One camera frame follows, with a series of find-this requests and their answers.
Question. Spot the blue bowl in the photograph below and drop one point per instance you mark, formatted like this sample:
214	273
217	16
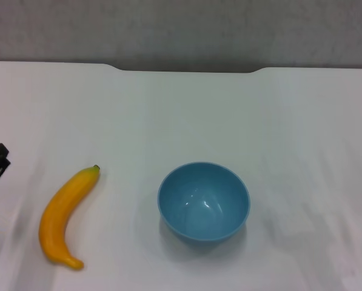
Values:
203	203

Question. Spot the yellow banana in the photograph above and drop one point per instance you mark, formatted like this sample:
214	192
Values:
54	212

